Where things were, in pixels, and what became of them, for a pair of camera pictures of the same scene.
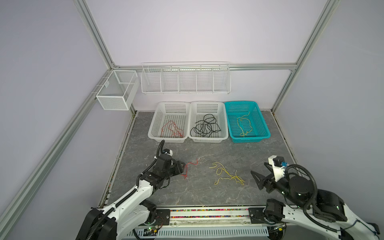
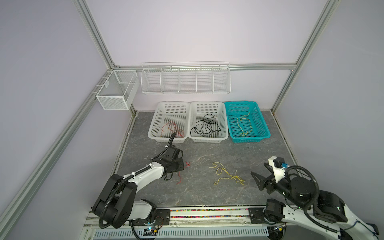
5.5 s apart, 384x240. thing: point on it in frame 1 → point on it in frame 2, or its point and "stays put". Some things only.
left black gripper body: [175, 169] stays put
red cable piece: [186, 174] → [187, 165]
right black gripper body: [272, 185] stays put
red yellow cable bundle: [219, 170] stays put
